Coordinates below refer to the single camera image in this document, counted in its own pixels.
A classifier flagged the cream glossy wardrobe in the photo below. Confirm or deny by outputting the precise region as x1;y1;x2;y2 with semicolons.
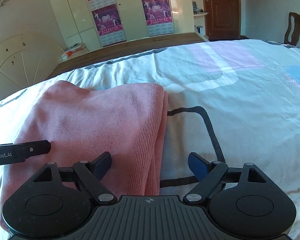
47;0;194;48

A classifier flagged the cream arched headboard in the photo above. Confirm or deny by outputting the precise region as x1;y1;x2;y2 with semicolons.
0;32;65;98

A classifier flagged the printed pastel bed sheet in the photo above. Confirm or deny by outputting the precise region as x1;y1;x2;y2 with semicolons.
0;39;300;240

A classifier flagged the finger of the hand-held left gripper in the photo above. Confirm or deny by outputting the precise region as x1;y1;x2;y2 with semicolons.
14;141;51;159

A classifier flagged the brown wooden door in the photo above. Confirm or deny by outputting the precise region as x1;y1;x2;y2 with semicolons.
201;0;241;40

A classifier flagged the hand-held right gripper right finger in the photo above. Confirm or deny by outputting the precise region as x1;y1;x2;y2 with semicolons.
182;152;267;204

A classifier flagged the cream corner shelf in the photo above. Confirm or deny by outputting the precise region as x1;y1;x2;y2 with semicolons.
189;0;210;42

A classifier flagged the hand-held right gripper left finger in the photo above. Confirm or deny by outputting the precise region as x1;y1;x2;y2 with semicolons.
33;152;118;204

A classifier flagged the pink ribbed long-sleeve shirt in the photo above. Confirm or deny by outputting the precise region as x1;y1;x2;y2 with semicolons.
0;80;169;233

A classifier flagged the dark wooden chair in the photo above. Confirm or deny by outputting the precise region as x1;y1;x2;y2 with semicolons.
284;12;300;49

